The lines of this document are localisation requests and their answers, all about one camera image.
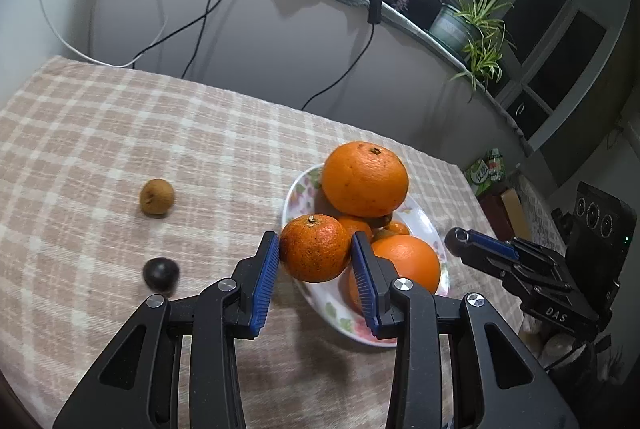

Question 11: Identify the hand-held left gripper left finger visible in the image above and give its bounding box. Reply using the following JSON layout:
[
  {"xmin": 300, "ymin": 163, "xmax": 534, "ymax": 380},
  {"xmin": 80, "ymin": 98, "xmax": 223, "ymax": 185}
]
[{"xmin": 52, "ymin": 230, "xmax": 281, "ymax": 429}]

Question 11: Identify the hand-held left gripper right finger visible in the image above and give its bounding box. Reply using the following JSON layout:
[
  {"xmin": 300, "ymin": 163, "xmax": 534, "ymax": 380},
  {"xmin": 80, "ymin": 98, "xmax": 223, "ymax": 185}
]
[{"xmin": 350, "ymin": 231, "xmax": 581, "ymax": 429}]

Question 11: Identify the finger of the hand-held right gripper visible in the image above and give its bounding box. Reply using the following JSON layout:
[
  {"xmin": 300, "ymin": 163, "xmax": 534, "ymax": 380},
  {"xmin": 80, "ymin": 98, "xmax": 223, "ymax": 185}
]
[
  {"xmin": 444, "ymin": 227, "xmax": 572, "ymax": 298},
  {"xmin": 467, "ymin": 231, "xmax": 569, "ymax": 271}
]

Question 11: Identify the white floral plate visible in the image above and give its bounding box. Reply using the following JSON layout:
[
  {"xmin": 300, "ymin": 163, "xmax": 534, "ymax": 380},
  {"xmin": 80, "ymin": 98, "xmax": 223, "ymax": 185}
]
[{"xmin": 281, "ymin": 163, "xmax": 450, "ymax": 348}]

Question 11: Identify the large smooth orange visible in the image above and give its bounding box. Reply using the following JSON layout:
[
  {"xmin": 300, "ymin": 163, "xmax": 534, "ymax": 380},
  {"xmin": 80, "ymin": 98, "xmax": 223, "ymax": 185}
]
[{"xmin": 348, "ymin": 234, "xmax": 442, "ymax": 315}]

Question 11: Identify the speckled mandarin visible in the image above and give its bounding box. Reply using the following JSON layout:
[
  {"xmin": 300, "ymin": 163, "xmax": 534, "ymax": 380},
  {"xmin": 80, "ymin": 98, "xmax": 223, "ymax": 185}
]
[{"xmin": 279, "ymin": 214, "xmax": 352, "ymax": 284}]

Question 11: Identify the large orange with dark stem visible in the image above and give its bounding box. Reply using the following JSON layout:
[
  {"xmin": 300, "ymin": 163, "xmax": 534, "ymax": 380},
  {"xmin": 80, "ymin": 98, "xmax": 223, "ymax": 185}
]
[{"xmin": 320, "ymin": 141, "xmax": 409, "ymax": 218}]

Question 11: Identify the person's right hand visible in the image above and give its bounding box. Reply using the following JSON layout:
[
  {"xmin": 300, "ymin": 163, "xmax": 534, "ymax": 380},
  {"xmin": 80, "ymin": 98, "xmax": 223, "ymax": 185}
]
[{"xmin": 517, "ymin": 316, "xmax": 582, "ymax": 362}]

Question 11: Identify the brown cardboard box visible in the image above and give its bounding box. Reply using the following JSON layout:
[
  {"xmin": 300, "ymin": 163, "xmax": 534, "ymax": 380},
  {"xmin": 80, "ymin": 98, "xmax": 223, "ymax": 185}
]
[{"xmin": 477, "ymin": 188, "xmax": 526, "ymax": 241}]

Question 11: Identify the green snack packet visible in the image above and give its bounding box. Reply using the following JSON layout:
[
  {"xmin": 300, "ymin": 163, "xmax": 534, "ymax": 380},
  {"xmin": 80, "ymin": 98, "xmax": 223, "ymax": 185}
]
[{"xmin": 464, "ymin": 149, "xmax": 507, "ymax": 197}]

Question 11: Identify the dark purple round fruit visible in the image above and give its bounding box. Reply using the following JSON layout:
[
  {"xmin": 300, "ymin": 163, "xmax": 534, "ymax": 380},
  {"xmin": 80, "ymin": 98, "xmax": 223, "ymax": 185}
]
[{"xmin": 143, "ymin": 257, "xmax": 180, "ymax": 294}]

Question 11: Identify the potted spider plant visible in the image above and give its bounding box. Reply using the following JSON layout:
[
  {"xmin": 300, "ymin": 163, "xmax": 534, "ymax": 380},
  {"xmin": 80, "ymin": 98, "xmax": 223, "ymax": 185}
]
[{"xmin": 419, "ymin": 0, "xmax": 518, "ymax": 102}]

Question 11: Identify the beige checked tablecloth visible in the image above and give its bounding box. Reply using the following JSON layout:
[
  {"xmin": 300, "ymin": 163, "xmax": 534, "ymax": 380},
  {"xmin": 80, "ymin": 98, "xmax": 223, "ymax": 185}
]
[{"xmin": 0, "ymin": 55, "xmax": 526, "ymax": 429}]

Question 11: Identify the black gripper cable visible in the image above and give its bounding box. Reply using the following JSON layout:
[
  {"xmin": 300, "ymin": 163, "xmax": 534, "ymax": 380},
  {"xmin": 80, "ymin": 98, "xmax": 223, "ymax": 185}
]
[{"xmin": 542, "ymin": 341, "xmax": 588, "ymax": 371}]

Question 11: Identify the black cable with inline switch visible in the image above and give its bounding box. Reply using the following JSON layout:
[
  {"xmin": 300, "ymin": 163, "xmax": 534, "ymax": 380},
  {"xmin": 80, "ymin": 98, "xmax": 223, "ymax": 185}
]
[{"xmin": 300, "ymin": 0, "xmax": 396, "ymax": 111}]

